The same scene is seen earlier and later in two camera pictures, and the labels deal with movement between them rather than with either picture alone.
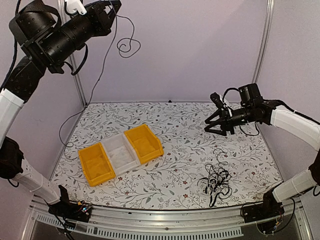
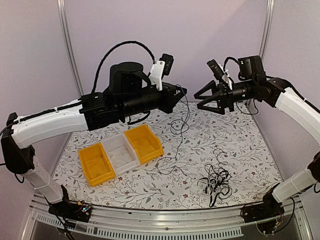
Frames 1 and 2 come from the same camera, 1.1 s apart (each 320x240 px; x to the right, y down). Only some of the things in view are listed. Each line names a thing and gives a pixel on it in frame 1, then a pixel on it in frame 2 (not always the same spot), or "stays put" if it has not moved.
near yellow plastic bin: [96, 166] stays put
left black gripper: [103, 22] -> [171, 100]
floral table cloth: [199, 170] stays put
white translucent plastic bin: [120, 153] stays put
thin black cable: [123, 54] -> [181, 138]
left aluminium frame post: [65, 21] stays put
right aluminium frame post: [265, 41] stays put
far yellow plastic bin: [146, 144] stays put
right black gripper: [225, 121] -> [225, 97]
